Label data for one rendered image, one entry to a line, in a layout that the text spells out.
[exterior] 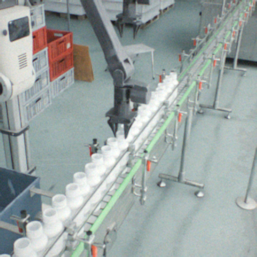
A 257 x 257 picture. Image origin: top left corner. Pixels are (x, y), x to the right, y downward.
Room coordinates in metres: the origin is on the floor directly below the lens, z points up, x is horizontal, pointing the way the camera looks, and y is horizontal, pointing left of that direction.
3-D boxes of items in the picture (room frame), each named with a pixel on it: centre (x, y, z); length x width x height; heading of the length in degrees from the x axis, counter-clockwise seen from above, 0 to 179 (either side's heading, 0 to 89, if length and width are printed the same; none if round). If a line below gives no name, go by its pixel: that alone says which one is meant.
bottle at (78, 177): (0.93, 0.15, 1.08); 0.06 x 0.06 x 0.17
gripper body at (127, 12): (1.68, 0.04, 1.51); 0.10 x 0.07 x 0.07; 70
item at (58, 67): (4.40, 1.06, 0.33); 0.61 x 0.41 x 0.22; 163
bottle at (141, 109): (1.42, -0.04, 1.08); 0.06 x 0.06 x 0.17
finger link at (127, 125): (1.20, 0.03, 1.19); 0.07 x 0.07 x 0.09; 70
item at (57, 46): (4.40, 1.06, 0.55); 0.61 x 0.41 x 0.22; 163
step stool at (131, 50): (5.02, 0.08, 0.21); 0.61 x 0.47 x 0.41; 33
